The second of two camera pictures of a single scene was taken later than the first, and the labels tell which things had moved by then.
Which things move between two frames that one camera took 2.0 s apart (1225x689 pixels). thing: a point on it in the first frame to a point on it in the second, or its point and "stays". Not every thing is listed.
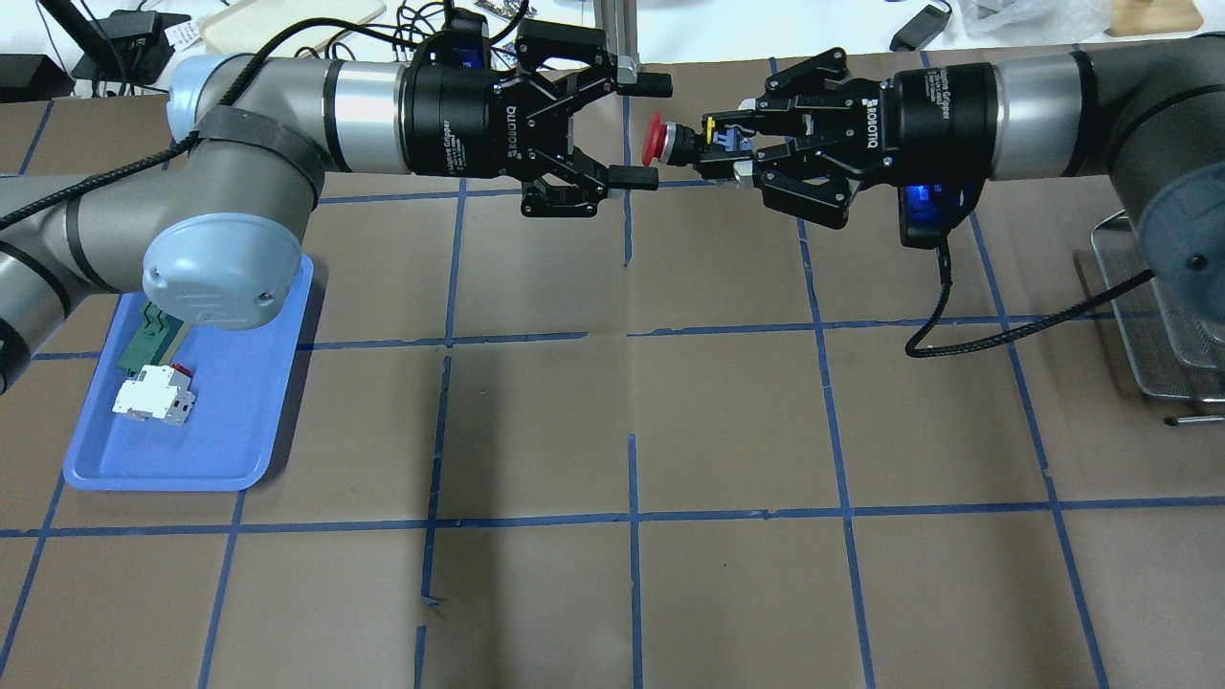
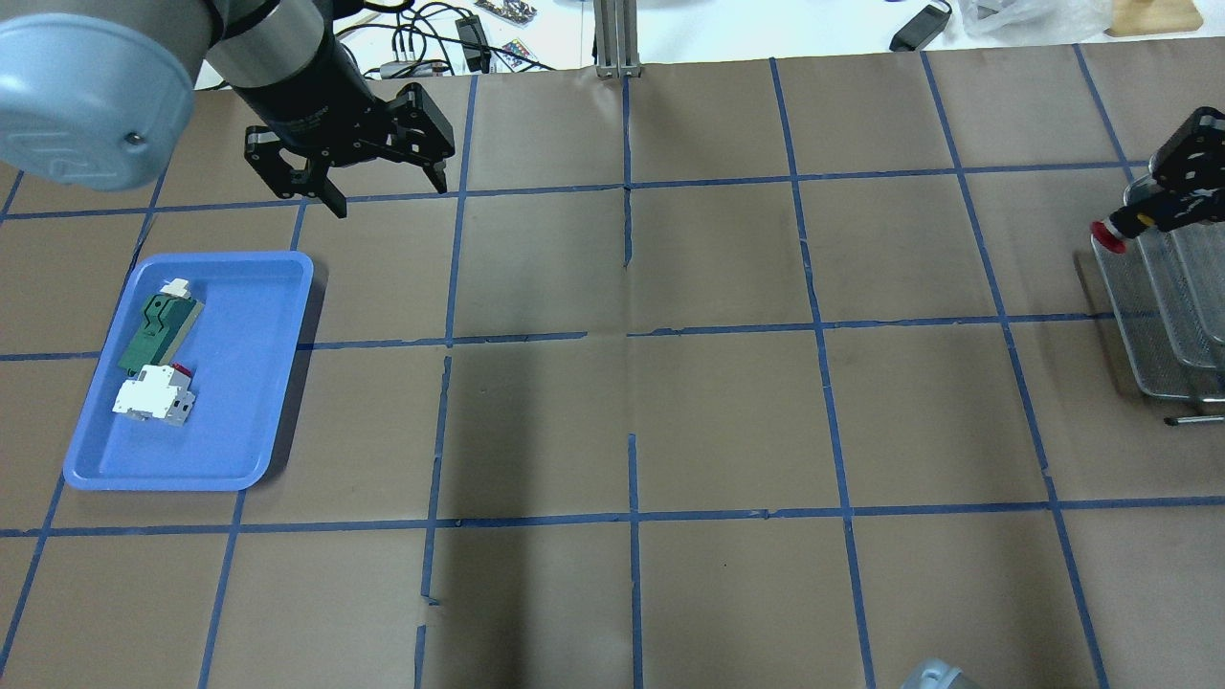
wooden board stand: (1150, 16) stays
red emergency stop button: (672, 143) to (1108, 235)
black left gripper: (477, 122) to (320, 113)
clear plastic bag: (1037, 20) stays
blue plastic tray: (226, 441) stays
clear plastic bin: (1170, 356) stays
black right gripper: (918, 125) to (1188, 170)
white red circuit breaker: (159, 392) stays
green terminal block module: (150, 340) stays
